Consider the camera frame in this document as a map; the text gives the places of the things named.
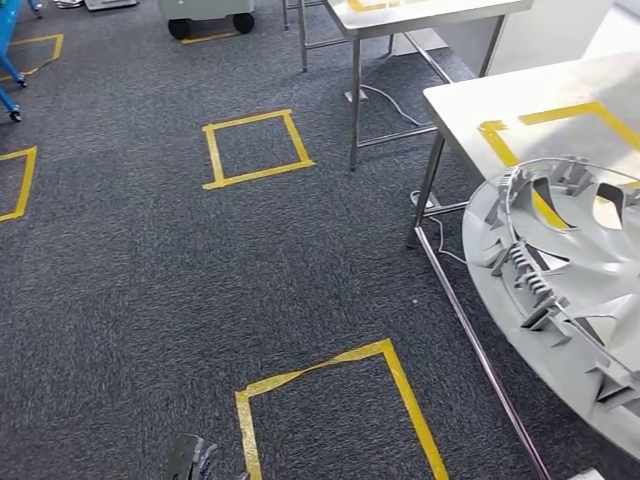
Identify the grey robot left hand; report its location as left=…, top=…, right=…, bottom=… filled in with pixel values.
left=164, top=433, right=250, bottom=480

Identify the grey plastic hubcap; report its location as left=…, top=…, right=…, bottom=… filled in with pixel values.
left=461, top=155, right=640, bottom=462

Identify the steel workbench with white top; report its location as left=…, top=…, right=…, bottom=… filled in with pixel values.
left=405, top=51, right=640, bottom=480

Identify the yellow floor tape square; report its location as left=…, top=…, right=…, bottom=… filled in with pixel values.
left=233, top=337, right=450, bottom=480
left=201, top=108, right=317, bottom=193
left=0, top=33, right=66, bottom=85

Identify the yellow floor tape line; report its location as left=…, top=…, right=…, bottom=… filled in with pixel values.
left=180, top=29, right=242, bottom=46

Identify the steel table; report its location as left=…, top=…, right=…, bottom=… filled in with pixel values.
left=281, top=0, right=535, bottom=174

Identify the white floor cable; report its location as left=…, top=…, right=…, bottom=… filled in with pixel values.
left=410, top=190, right=469, bottom=266
left=359, top=82, right=436, bottom=128

